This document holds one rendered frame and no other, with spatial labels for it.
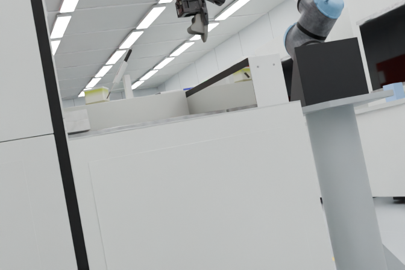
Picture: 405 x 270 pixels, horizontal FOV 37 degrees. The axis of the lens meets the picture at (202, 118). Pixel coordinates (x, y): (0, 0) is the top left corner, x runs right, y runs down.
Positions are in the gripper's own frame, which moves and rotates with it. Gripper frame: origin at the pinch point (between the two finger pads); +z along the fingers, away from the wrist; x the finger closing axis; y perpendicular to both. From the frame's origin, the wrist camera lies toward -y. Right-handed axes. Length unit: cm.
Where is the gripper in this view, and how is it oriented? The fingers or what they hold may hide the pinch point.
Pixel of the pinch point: (206, 38)
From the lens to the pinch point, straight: 203.6
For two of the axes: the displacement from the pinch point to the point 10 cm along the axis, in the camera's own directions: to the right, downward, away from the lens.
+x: 3.3, -1.3, -9.4
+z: 1.9, 9.8, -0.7
